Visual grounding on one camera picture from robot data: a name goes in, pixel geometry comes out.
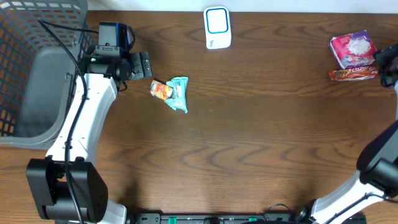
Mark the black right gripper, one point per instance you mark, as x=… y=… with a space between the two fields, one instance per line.
x=385 y=55

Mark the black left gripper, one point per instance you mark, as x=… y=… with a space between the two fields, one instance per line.
x=137 y=66

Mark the dark red snack packet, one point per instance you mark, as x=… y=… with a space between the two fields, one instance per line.
x=353 y=74

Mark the orange tissue pack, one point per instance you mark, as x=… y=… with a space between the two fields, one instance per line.
x=161 y=90

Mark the red purple snack package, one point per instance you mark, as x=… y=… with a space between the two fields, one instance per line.
x=353 y=50

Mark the teal snack packet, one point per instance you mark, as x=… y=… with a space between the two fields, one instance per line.
x=178 y=100

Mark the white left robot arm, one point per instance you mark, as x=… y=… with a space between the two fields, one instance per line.
x=65 y=185

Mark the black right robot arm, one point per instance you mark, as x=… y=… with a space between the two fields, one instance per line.
x=375 y=180

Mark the dark grey plastic basket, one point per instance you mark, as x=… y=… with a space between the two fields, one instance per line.
x=37 y=75

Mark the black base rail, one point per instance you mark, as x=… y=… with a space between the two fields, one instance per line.
x=156 y=218

